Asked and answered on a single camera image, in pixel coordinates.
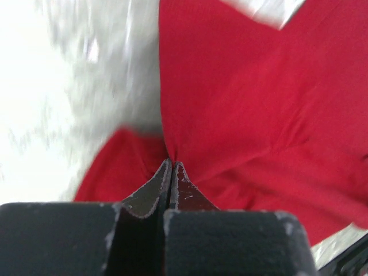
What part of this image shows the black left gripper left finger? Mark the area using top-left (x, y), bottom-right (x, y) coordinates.
top-left (1, 160), bottom-right (172, 275)

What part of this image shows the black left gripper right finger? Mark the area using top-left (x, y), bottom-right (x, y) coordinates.
top-left (163, 163), bottom-right (316, 275)

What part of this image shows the red t shirt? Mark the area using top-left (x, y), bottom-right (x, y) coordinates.
top-left (75, 1), bottom-right (367, 244)

